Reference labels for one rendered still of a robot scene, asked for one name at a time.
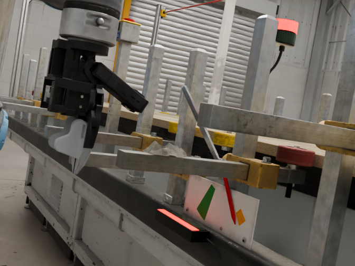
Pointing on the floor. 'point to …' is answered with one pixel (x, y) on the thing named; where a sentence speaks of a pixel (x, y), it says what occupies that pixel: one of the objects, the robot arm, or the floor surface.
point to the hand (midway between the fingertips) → (80, 166)
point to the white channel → (225, 30)
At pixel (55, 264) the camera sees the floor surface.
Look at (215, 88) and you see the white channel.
